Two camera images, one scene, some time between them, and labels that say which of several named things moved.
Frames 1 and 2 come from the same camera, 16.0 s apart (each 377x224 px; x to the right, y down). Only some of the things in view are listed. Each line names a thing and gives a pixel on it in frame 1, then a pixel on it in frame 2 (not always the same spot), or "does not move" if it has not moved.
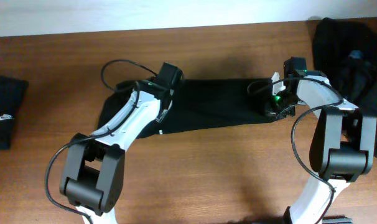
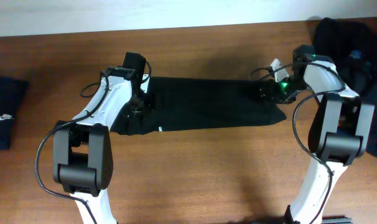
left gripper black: [167, 101] to [134, 109]
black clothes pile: [351, 56] does not move
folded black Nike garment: [6, 94] does not move
